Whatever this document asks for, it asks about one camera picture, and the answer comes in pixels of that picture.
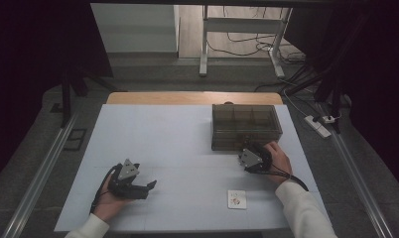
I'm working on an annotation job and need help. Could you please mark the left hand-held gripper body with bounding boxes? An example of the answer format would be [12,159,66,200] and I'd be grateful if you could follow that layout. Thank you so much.
[106,159,149,200]

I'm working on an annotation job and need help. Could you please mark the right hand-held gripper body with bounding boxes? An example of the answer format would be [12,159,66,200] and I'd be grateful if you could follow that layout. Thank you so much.
[238,143,274,175]

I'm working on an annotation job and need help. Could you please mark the translucent brown drawer box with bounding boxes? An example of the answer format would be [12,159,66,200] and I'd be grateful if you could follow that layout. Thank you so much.
[210,103,284,152]

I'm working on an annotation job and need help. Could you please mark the white card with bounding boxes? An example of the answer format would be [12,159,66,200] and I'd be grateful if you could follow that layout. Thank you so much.
[226,188,248,210]

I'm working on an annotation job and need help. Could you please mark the person's right hand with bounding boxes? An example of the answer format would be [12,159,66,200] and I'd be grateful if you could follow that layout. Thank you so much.
[263,141,293,185]

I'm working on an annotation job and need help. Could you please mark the person's left hand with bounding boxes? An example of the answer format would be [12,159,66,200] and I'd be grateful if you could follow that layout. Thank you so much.
[92,175,135,223]

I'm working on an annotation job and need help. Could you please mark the white table mat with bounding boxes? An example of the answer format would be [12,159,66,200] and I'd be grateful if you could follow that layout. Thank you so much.
[54,103,333,233]

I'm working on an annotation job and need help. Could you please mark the white power strip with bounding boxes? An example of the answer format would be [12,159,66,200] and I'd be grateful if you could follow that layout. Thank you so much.
[303,114,333,140]

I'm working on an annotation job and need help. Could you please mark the white plug adapter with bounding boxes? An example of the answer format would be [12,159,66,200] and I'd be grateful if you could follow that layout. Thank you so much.
[321,113,342,125]

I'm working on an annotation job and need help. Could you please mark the black metal stand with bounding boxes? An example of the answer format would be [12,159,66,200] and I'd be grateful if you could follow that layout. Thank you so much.
[60,63,118,129]
[286,60,344,135]

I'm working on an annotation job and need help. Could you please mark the dark curtain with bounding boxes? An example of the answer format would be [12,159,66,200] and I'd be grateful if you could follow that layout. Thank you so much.
[0,0,115,188]
[282,0,399,196]

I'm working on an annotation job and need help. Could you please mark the left hand-held gripper black cable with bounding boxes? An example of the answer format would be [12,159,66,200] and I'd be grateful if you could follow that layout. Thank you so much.
[89,165,120,214]

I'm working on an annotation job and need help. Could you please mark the hand-held gripper black cable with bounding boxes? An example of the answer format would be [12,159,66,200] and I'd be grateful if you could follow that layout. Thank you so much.
[89,165,120,214]
[266,163,310,192]

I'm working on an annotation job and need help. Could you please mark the right hand-held gripper black cable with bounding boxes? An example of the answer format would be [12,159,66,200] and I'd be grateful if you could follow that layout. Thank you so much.
[266,163,310,192]

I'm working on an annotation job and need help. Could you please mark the white power strip cable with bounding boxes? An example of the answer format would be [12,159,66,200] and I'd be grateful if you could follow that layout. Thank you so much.
[282,88,310,119]

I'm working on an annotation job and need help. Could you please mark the black floor frame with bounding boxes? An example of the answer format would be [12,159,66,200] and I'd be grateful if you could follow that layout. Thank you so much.
[63,127,88,153]

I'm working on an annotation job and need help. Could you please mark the metal floor rail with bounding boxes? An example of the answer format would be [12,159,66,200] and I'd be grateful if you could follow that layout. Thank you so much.
[1,111,80,238]
[316,102,396,238]

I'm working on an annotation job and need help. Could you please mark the black floor cables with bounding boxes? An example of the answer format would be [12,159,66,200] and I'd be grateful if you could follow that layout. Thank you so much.
[205,5,321,97]

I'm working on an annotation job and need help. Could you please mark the white desk frame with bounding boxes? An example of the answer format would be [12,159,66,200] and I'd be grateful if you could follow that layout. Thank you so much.
[199,4,294,79]

